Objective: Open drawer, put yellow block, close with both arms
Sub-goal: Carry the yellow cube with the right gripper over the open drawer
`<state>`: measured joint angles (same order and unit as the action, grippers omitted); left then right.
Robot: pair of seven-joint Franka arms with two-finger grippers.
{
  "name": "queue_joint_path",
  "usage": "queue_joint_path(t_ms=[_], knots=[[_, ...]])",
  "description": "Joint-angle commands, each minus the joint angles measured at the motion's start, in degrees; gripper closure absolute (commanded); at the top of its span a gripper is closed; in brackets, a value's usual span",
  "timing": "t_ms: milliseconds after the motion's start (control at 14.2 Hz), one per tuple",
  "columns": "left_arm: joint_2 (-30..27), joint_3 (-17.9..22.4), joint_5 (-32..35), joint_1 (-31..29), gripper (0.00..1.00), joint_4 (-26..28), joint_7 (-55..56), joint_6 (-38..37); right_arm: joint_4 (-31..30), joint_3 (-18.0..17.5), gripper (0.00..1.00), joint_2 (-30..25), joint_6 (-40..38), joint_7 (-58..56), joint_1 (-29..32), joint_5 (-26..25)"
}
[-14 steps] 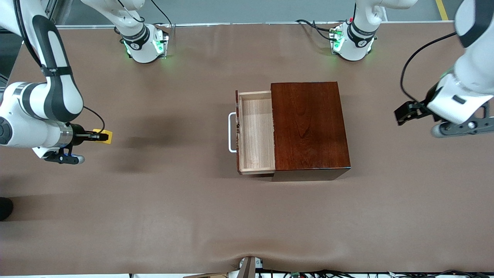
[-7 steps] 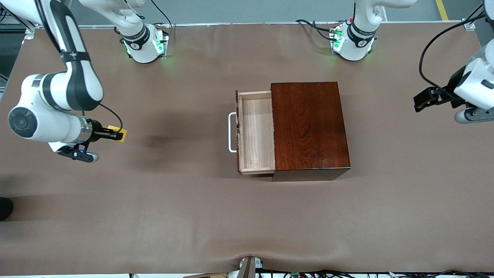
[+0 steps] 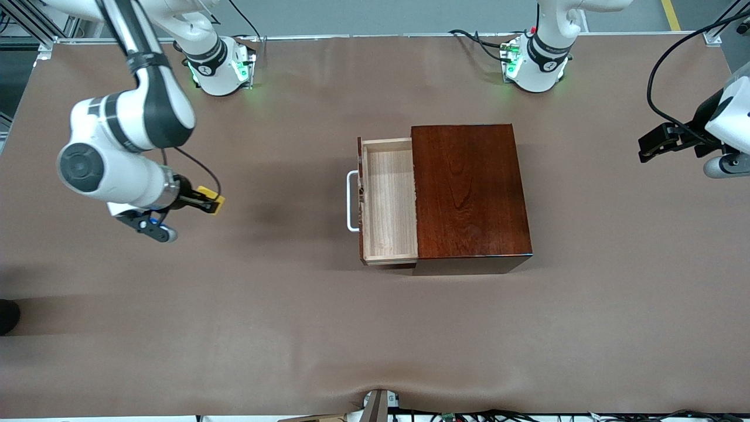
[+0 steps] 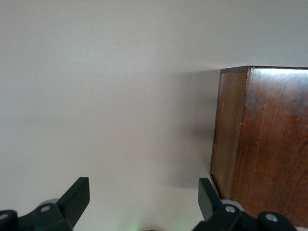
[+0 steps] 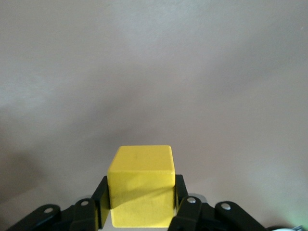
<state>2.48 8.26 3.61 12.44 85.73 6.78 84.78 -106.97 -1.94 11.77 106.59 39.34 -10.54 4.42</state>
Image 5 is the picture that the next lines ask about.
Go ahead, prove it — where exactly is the brown table mat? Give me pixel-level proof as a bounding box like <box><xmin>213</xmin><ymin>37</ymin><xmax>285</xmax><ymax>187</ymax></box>
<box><xmin>0</xmin><ymin>0</ymin><xmax>308</xmax><ymax>231</ymax></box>

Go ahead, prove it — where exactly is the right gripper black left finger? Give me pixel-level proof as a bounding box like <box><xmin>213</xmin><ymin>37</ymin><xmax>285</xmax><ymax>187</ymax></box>
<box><xmin>3</xmin><ymin>175</ymin><xmax>112</xmax><ymax>231</ymax></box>

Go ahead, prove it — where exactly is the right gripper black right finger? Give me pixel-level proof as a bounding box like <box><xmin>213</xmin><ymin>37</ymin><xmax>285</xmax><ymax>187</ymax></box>
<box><xmin>168</xmin><ymin>173</ymin><xmax>265</xmax><ymax>231</ymax></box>

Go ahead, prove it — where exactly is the yellow wooden block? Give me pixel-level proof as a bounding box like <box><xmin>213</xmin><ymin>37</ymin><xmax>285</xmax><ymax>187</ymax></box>
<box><xmin>106</xmin><ymin>145</ymin><xmax>176</xmax><ymax>228</ymax></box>

